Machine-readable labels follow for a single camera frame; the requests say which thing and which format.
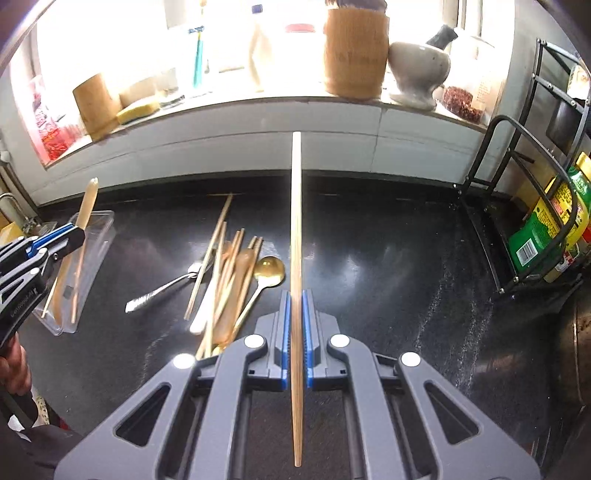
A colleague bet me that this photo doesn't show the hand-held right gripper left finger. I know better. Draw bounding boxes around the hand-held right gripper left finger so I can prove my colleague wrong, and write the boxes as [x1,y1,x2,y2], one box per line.
[53,290,294,480]

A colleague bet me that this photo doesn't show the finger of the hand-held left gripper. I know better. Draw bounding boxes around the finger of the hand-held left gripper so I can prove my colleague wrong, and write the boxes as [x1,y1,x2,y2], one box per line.
[25,223,79,259]
[44,228,88,273]

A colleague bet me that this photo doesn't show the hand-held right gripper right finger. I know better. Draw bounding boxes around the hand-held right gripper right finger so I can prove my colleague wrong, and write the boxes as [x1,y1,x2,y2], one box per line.
[302,290,541,480]

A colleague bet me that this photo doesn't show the clear plastic container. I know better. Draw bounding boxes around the clear plastic container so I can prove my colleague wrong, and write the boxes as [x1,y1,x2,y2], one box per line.
[41,210,116,337]

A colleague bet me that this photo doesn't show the light wooden chopstick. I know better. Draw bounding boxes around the light wooden chopstick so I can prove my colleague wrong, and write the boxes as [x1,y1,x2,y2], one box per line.
[41,178,100,326]

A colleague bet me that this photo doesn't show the amber translucent spoon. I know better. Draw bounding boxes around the amber translucent spoon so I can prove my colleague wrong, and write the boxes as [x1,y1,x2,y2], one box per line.
[215,249,256,352]

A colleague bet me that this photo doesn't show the gold metal spoon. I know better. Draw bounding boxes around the gold metal spoon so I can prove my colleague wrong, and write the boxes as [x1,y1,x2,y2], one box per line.
[217,255,286,356]

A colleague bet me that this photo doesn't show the long wooden chopstick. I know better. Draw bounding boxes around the long wooden chopstick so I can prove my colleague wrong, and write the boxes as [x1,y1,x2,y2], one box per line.
[290,131,305,468]

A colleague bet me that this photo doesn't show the pile of wooden chopsticks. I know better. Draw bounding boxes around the pile of wooden chopsticks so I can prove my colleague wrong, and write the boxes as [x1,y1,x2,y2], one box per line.
[184,193,264,361]

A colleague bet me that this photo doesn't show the white plastic spoon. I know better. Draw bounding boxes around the white plastic spoon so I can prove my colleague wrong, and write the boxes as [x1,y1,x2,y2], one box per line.
[189,258,223,335]

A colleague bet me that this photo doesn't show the silver metal spoon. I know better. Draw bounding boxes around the silver metal spoon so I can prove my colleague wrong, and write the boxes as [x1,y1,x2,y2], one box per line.
[124,261,206,315]

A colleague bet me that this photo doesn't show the dark utensils in holder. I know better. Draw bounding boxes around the dark utensils in holder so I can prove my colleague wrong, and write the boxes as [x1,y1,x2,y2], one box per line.
[325,0,386,12]

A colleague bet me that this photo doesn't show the person's left hand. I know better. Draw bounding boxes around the person's left hand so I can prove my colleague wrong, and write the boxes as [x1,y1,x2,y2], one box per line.
[0,339,33,398]

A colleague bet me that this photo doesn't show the metal faucet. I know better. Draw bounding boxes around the metal faucet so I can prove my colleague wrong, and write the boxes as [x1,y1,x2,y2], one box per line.
[0,193,40,232]

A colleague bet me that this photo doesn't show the red soap pump bottle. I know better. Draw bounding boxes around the red soap pump bottle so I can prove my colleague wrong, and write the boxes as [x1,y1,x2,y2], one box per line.
[28,76,80,160]

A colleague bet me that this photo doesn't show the small bamboo cup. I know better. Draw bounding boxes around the small bamboo cup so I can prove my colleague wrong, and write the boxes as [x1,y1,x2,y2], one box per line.
[72,73,122,141]

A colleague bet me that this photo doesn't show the yellow sponge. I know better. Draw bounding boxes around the yellow sponge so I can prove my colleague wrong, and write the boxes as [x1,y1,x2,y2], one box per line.
[116,102,161,125]

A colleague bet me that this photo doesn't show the beige wooden block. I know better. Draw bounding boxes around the beige wooden block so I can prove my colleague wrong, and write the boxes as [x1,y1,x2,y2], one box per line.
[119,78,160,108]

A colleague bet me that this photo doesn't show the short clear glass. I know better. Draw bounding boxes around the short clear glass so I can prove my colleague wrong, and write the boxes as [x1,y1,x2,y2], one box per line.
[157,69,185,104]

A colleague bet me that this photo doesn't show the tall clear glass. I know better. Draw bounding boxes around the tall clear glass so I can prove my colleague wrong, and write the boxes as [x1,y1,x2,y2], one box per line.
[187,25,214,97]

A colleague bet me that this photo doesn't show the teal toothbrush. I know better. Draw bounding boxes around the teal toothbrush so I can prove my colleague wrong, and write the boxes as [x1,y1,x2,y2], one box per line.
[188,27,206,90]

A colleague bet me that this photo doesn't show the green packet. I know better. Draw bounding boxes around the green packet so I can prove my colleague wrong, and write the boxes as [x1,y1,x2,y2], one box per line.
[508,166,591,280]

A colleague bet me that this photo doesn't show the dark metal pot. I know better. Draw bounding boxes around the dark metal pot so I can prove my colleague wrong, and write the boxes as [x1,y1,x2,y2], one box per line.
[549,277,591,467]

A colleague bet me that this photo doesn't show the white bottle with blue cap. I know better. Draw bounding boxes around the white bottle with blue cap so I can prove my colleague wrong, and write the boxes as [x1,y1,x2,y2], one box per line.
[248,4,279,93]

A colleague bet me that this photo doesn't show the large bamboo utensil holder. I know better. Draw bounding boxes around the large bamboo utensil holder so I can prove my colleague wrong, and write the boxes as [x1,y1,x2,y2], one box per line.
[322,8,391,100]

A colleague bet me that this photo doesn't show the glass jar of red chili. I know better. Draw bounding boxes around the glass jar of red chili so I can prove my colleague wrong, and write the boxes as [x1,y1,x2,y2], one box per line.
[441,28,503,123]

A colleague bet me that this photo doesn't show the white stone mortar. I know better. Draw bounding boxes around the white stone mortar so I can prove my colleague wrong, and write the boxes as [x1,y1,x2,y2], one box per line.
[388,41,452,112]

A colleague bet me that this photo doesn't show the jar with red lid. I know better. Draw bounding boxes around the jar with red lid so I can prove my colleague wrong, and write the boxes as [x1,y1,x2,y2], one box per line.
[284,23,325,93]

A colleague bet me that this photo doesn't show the yellow packet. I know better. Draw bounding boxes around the yellow packet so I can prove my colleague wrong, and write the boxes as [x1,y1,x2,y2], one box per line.
[542,152,591,283]

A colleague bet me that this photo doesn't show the dark pestle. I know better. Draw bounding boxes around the dark pestle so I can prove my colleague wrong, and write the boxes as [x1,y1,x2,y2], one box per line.
[425,24,459,51]

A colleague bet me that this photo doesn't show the black wire rack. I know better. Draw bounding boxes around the black wire rack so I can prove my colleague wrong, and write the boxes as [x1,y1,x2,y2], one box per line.
[455,39,591,296]

